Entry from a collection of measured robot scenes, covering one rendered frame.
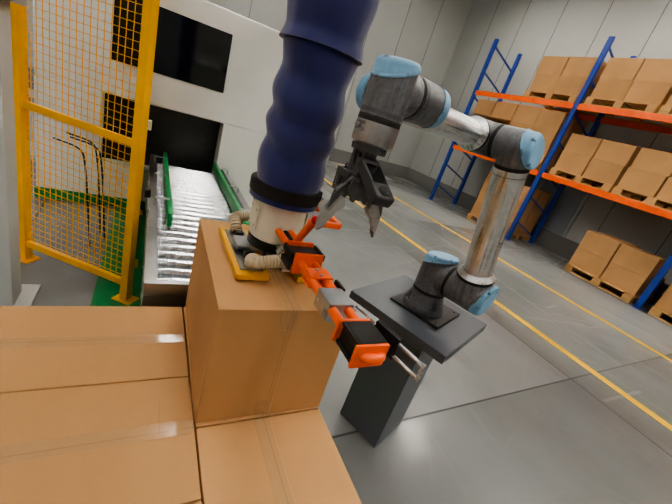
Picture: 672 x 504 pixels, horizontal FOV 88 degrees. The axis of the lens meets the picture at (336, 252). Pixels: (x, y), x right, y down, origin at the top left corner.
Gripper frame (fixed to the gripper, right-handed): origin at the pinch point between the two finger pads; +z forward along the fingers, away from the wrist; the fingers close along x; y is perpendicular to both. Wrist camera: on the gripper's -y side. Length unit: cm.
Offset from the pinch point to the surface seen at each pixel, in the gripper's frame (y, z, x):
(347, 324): -17.2, 11.5, 4.0
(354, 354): -23.6, 13.2, 5.1
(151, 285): 75, 62, 36
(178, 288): 75, 63, 25
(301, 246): 18.9, 12.3, 1.1
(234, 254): 35.3, 24.7, 14.8
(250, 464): -5, 68, 9
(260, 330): 10.0, 34.4, 10.1
